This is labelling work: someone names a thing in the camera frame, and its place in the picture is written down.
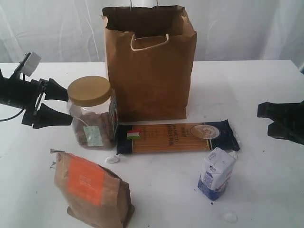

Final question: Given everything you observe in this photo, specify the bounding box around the nut jar with gold lid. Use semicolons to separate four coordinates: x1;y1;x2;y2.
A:
67;76;118;150

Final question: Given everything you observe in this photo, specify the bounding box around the brown pouch with orange label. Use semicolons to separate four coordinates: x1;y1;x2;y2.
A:
50;149;135;228

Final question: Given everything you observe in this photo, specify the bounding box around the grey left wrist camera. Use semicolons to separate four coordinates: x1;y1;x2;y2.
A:
19;52;41;76

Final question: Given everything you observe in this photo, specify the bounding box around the small white crumpled scrap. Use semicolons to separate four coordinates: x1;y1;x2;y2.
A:
105;155;120;164

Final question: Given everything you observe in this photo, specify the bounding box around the white and blue carton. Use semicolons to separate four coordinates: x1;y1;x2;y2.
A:
198;147;236;201

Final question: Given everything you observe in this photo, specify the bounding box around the brown paper shopping bag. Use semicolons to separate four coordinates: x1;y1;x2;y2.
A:
102;5;197;122

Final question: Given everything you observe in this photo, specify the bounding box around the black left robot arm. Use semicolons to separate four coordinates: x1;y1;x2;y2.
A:
0;74;73;129

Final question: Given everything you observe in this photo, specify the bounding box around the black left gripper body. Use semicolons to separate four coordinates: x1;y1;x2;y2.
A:
9;79;47;126

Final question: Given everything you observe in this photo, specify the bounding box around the white fabric backdrop curtain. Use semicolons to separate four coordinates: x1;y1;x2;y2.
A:
0;0;304;69

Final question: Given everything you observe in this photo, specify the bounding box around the white scrap near front edge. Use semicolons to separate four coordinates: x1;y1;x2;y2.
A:
221;212;238;224

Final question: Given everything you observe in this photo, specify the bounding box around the spaghetti packet dark blue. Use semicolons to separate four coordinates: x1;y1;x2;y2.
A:
116;120;240;154

